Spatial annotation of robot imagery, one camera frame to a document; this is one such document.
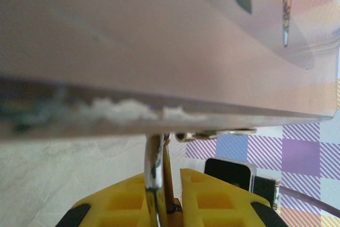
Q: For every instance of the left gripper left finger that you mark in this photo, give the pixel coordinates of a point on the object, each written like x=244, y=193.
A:
x=111, y=205

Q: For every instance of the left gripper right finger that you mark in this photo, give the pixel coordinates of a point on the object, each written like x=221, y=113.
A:
x=220, y=205

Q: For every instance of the colourful plaid cloth backdrop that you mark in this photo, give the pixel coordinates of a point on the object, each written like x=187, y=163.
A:
x=300, y=152

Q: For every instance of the pink cartoon tin box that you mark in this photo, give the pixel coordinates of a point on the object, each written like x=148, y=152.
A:
x=132, y=51

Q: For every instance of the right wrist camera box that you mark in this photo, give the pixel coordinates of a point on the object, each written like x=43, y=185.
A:
x=228, y=175

